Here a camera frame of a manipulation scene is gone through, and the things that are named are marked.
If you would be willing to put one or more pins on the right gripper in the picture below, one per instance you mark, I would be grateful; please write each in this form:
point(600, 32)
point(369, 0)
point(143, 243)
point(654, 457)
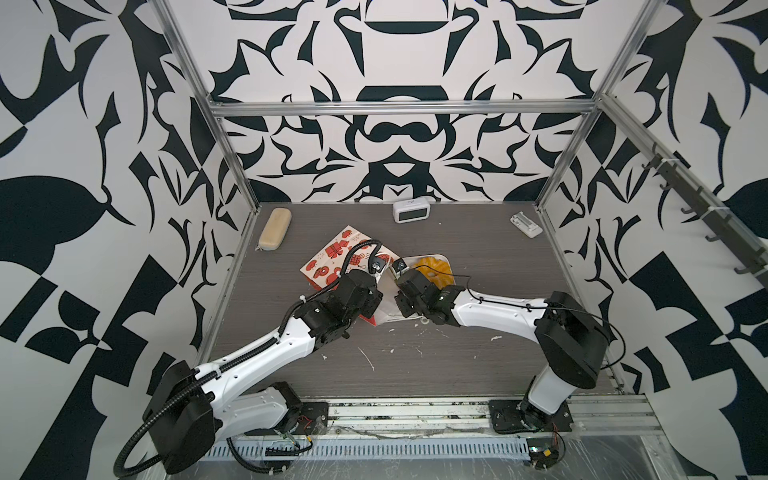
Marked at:
point(401, 299)

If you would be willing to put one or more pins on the small white device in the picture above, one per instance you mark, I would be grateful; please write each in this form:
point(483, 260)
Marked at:
point(526, 225)

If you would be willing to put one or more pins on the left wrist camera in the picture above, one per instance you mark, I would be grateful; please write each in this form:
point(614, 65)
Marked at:
point(377, 264)

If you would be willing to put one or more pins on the white plastic tray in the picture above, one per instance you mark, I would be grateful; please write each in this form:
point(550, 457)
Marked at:
point(388, 311)

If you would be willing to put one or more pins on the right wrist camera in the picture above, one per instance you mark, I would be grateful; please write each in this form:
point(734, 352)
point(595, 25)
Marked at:
point(398, 267)

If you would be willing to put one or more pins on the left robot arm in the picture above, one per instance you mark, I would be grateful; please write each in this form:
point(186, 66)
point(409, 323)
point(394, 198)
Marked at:
point(193, 407)

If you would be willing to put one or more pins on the white digital clock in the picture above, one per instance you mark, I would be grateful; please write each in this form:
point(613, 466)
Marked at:
point(407, 211)

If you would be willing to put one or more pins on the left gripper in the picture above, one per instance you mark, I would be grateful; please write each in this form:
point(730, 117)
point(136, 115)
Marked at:
point(373, 301)

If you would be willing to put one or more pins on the red white paper bag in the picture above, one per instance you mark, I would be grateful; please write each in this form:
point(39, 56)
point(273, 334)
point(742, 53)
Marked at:
point(325, 267)

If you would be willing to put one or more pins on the beige glasses case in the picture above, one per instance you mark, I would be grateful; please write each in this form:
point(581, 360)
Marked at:
point(275, 229)

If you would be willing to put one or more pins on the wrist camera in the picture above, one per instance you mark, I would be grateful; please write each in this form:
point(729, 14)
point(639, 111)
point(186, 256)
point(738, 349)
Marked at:
point(398, 267)
point(377, 264)

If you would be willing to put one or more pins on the fake ring bread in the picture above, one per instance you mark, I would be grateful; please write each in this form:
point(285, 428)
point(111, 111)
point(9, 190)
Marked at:
point(436, 270)

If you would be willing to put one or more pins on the circuit board with wires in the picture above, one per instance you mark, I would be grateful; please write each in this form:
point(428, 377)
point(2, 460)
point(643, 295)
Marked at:
point(544, 454)

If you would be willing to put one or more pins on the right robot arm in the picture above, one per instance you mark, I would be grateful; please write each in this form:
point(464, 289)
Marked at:
point(573, 341)

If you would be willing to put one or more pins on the wall hook rack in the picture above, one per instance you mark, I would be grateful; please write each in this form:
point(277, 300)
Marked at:
point(702, 204)

